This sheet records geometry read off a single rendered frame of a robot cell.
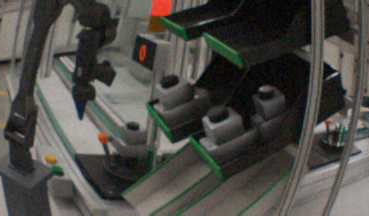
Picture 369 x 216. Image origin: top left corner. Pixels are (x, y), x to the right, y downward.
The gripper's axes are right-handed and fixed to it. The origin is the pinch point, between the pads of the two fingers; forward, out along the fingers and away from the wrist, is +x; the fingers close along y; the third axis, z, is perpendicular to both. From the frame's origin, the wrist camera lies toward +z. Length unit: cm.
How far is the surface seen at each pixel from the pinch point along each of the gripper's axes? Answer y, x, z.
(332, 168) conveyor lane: 0, 19, 75
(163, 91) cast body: -29.9, -12.1, 12.6
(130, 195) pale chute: -22.8, 11.0, 8.9
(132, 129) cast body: -2.0, 4.2, 12.8
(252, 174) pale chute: -35.9, 0.3, 27.9
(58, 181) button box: -8.4, 17.2, -8.5
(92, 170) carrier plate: -1.5, 15.6, 2.6
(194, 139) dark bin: -37.6, -7.4, 16.1
